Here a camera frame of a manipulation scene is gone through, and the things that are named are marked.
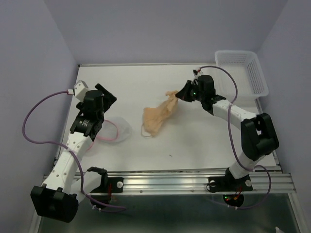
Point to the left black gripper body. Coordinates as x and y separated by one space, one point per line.
80 105

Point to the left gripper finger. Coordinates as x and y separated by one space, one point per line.
105 92
108 100

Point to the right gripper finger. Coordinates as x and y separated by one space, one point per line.
185 95
188 87

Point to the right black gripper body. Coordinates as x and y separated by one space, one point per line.
198 95

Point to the white mesh laundry bag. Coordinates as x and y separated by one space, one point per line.
114 130

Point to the beige bra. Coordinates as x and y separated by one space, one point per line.
154 117

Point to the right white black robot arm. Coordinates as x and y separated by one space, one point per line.
258 135

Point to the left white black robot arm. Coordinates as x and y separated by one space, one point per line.
58 197

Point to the white plastic basket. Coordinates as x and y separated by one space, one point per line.
245 68

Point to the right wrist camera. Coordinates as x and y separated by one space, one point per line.
197 72

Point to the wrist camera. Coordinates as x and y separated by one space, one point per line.
80 90
197 72

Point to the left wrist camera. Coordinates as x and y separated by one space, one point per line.
80 90

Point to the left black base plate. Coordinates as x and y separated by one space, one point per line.
116 185

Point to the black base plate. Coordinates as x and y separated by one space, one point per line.
226 184
116 185

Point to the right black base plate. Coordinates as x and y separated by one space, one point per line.
226 184

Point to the aluminium frame rail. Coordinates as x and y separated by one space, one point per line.
195 183

